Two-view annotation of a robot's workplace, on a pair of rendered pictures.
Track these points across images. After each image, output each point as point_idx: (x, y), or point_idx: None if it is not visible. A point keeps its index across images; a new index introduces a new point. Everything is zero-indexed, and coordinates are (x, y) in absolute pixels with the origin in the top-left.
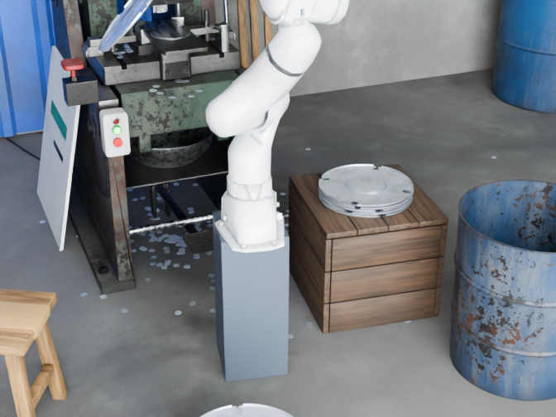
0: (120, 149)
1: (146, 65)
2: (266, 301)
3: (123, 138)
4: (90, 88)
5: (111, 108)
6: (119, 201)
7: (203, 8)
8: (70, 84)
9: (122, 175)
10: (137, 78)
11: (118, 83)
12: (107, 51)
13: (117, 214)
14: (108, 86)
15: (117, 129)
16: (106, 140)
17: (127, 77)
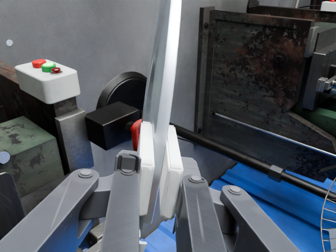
0: (31, 64)
1: (25, 213)
2: None
3: (32, 69)
4: (105, 117)
5: (66, 98)
6: (3, 68)
7: None
8: (132, 111)
9: (11, 77)
10: (31, 195)
11: (58, 178)
12: (84, 246)
13: (1, 64)
14: (70, 171)
15: (49, 64)
16: (56, 63)
17: (48, 189)
